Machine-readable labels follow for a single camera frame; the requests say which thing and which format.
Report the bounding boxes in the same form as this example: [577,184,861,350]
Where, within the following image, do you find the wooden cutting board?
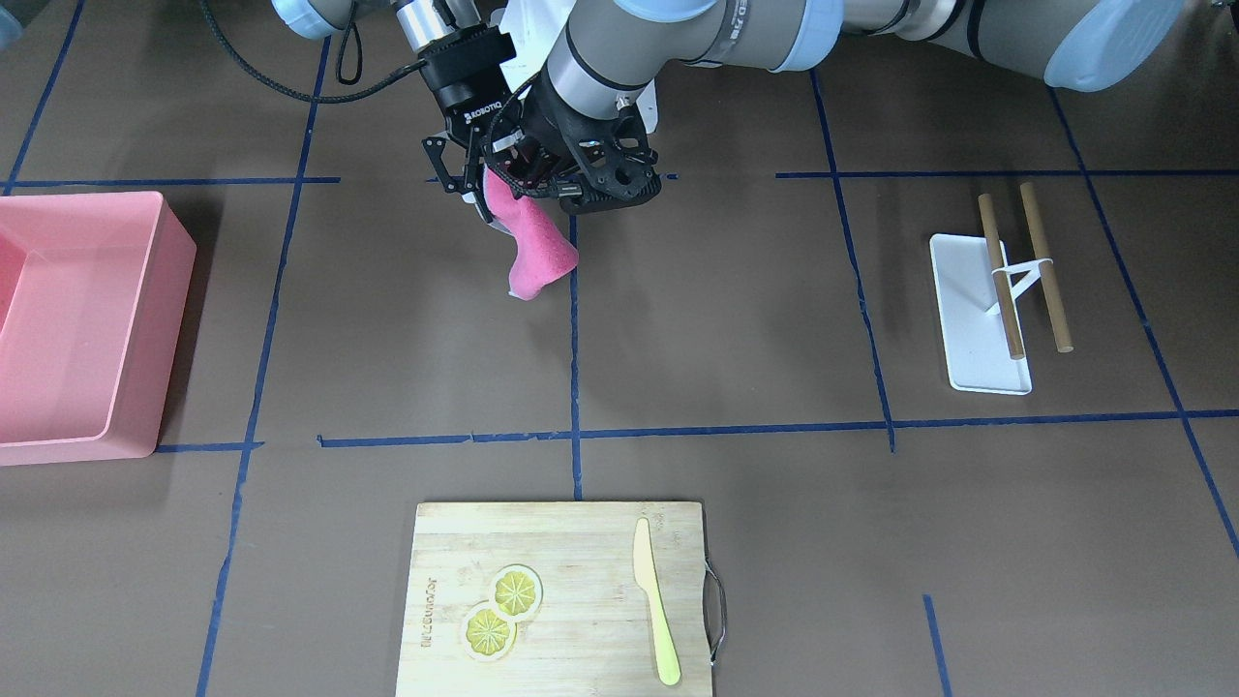
[393,501,717,696]

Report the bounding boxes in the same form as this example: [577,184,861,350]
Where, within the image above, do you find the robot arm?
[486,1,1183,215]
[271,1,515,224]

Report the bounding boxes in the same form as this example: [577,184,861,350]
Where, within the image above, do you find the yellow plastic knife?
[632,517,681,685]

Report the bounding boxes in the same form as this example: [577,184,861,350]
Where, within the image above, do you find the upper lemon slice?
[489,565,544,623]

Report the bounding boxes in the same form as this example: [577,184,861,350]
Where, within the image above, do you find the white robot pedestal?
[489,1,655,123]

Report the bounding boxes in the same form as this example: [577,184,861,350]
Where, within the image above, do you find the pink plastic bin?
[1,191,197,465]

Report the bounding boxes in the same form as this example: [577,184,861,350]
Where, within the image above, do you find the white towel rack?
[928,181,1075,396]

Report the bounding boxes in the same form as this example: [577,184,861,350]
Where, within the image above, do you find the lower lemon slice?
[460,603,519,662]

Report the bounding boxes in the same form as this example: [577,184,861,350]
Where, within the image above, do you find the lemon slice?
[460,603,519,662]
[489,565,544,623]

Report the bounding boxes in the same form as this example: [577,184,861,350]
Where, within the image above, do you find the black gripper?
[421,25,515,224]
[489,74,663,215]

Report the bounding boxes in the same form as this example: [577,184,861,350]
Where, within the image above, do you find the magenta cleaning cloth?
[489,171,579,301]

